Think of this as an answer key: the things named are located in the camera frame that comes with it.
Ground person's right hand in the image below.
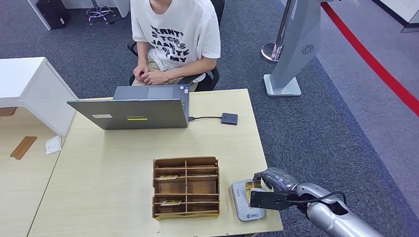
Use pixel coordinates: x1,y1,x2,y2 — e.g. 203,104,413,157
133,64,150,82

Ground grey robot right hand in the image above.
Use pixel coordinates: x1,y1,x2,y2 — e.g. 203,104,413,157
253,167,299,194

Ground person's left hand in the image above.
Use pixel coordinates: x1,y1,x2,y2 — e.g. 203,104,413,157
143,71,171,86

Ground gold picture ID card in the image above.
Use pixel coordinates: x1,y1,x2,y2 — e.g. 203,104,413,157
245,180,263,205

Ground person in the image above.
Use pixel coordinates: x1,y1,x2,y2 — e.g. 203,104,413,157
126,0,221,92

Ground white grey card reader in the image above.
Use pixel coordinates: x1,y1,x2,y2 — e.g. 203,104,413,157
231,178,266,222

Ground brown wooden card organizer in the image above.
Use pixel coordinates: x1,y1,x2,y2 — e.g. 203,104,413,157
151,156,220,221

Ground grey laptop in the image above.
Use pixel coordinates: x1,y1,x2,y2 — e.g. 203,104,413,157
67,84,191,130

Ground black office chair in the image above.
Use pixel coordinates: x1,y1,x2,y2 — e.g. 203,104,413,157
126,0,226,92

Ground chrome stool base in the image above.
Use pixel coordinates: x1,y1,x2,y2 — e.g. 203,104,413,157
85,0,117,26

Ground small black square device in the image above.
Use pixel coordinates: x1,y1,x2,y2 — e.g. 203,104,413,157
221,112,239,126

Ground white office desk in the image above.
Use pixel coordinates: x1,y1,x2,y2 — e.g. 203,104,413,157
27,0,131,31

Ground black computer tower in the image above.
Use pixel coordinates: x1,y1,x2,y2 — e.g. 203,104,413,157
35,0,70,30

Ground white cabinet desk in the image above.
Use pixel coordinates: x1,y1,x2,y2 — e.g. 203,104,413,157
0,57,79,137

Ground white paper slip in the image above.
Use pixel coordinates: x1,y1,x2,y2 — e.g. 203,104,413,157
44,135,62,156

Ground brown wooden strip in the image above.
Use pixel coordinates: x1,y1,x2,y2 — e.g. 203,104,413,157
9,136,38,160

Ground grey kiosk stand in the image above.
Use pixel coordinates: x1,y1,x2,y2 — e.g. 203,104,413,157
263,0,323,97

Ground white cabinet with dark base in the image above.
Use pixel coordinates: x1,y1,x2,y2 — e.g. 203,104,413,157
373,0,419,33

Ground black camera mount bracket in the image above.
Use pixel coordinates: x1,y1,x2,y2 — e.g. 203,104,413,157
250,191,309,212

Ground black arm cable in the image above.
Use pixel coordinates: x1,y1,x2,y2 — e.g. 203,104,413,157
288,192,348,207

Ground chrome stanchion post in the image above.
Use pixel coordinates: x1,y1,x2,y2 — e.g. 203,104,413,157
260,0,297,63

